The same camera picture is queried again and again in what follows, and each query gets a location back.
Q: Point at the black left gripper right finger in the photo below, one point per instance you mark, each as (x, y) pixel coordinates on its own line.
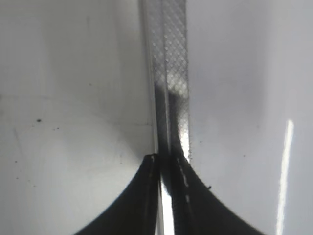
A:
(194, 209)

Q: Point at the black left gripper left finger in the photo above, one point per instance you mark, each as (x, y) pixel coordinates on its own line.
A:
(134, 211)

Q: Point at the white framed whiteboard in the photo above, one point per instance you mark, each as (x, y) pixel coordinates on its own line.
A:
(232, 88)

